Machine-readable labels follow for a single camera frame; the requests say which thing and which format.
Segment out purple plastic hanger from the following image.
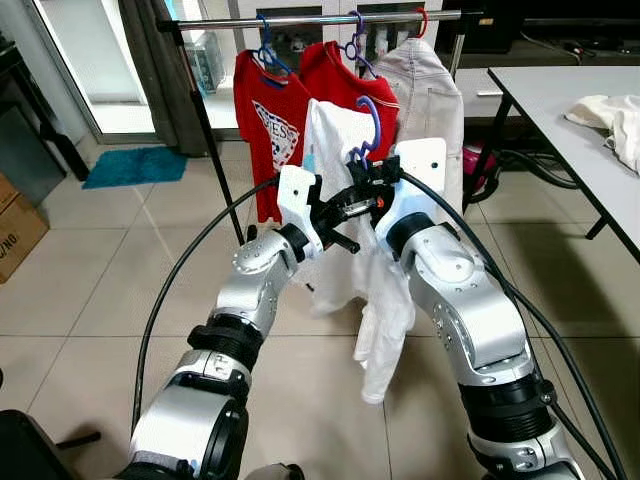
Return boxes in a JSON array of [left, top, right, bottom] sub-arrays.
[[345, 94, 385, 169], [340, 10, 377, 79]]

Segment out white t-shirt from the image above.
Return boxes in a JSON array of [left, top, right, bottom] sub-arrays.
[[298, 97, 418, 406]]

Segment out blue plastic hanger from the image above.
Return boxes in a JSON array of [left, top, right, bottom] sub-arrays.
[[250, 17, 296, 79]]

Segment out red GUESS print t-shirt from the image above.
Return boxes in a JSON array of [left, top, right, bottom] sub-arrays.
[[233, 50, 314, 224]]

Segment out pink bag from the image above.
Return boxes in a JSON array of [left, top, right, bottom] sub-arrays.
[[462, 143, 503, 198]]

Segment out red shirt white trim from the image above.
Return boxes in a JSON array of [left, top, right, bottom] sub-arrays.
[[298, 40, 402, 166]]

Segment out black chrome clothes rack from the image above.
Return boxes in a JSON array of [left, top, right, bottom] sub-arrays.
[[156, 8, 483, 246]]

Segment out clear plastic container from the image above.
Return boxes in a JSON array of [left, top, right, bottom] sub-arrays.
[[188, 30, 223, 94]]

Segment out white table black legs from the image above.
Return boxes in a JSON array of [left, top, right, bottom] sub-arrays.
[[487, 65, 640, 263]]

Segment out teal shaggy rug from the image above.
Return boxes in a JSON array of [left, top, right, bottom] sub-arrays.
[[82, 146, 189, 191]]

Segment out grey curtain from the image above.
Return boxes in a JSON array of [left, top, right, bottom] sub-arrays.
[[118, 0, 213, 158]]

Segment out black desk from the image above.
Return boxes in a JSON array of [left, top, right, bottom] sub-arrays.
[[0, 38, 91, 183]]

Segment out white framed glass door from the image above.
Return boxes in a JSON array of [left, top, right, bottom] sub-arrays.
[[30, 0, 161, 141]]

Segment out cardboard box printed C/NO. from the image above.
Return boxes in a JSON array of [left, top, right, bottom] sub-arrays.
[[0, 172, 50, 285]]

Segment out grey cabinet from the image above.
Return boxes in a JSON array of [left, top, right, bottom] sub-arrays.
[[0, 103, 43, 208]]

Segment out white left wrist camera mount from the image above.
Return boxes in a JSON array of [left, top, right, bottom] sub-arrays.
[[276, 164, 324, 258]]

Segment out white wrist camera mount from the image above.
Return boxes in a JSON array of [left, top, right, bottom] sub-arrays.
[[276, 164, 324, 258], [385, 137, 449, 236]]

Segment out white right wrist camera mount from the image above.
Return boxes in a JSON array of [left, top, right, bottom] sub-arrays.
[[385, 137, 449, 236]]

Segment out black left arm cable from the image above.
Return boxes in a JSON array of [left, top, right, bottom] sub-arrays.
[[130, 174, 283, 433]]

